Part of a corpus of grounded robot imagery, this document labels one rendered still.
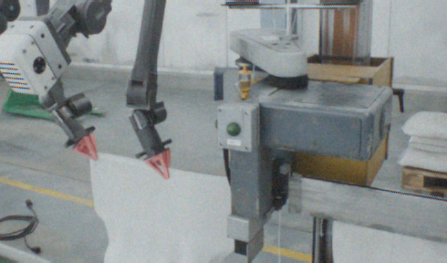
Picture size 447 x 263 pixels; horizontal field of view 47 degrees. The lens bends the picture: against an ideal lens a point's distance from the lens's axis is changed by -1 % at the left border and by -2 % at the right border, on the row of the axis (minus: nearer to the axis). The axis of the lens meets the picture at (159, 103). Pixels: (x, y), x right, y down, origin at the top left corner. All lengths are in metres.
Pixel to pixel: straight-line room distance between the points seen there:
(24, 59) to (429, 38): 5.51
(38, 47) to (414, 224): 0.88
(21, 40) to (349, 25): 0.89
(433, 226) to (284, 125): 0.40
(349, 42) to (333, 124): 0.51
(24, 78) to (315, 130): 0.58
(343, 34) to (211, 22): 5.48
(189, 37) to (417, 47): 2.86
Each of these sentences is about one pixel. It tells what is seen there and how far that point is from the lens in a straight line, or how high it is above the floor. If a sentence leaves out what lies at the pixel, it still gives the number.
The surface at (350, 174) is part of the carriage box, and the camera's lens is 1.38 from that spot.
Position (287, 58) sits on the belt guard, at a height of 1.41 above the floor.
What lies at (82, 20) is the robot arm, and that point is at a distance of 1.13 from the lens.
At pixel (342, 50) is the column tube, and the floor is 1.37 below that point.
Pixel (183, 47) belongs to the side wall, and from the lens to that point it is 7.18.
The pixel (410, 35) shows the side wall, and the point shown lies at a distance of 6.22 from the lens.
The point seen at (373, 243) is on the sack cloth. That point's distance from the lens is 1.30.
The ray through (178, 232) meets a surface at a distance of 1.49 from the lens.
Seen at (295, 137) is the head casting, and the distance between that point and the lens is 1.07.
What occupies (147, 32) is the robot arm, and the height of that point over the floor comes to 1.45.
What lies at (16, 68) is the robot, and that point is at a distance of 1.03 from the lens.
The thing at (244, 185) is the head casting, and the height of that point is 1.14.
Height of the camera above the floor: 1.60
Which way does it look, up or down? 14 degrees down
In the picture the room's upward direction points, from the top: 3 degrees counter-clockwise
